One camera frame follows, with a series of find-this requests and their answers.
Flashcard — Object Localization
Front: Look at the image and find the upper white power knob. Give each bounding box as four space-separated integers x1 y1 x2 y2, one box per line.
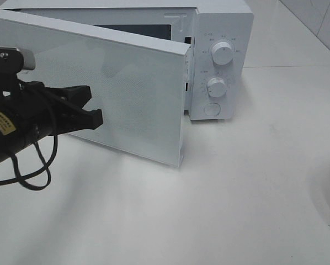
211 40 233 65

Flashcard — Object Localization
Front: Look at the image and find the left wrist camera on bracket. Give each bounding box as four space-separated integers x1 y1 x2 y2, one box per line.
0 46 36 97

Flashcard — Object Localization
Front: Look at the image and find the white microwave door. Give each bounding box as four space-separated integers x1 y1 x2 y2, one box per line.
0 9 190 167

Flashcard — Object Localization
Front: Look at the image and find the white microwave oven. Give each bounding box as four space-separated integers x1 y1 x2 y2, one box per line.
0 1 254 120

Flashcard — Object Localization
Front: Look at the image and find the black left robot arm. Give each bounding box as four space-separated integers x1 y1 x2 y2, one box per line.
0 81 103 163

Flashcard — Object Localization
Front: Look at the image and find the white timer knob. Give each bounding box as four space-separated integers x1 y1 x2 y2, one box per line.
207 77 228 98

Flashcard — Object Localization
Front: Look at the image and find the black left camera cable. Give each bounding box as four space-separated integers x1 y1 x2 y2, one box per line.
0 82 58 191

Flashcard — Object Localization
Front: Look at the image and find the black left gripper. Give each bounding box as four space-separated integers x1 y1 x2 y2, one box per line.
0 81 103 146

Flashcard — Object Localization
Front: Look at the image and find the round door release button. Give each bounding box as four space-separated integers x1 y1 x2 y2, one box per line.
204 103 221 116

